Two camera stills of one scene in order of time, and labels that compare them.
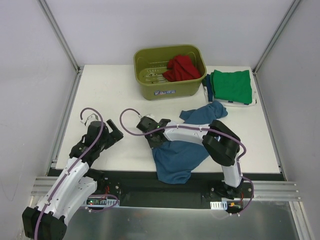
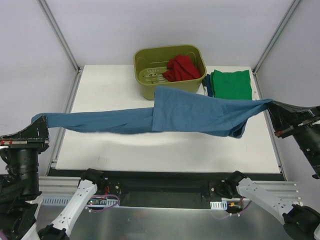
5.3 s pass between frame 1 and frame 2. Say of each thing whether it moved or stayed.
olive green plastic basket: stayed
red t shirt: stayed
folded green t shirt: stayed
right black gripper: moved
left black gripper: moved
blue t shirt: moved
